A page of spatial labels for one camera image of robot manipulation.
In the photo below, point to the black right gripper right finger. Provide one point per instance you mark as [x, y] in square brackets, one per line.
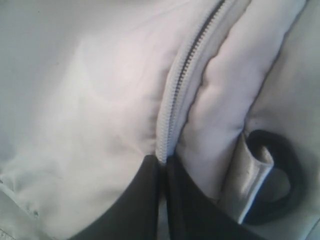
[191, 215]

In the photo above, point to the cream fabric duffel bag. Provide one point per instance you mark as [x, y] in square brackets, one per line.
[88, 88]

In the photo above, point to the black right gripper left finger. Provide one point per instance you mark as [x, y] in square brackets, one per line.
[134, 216]

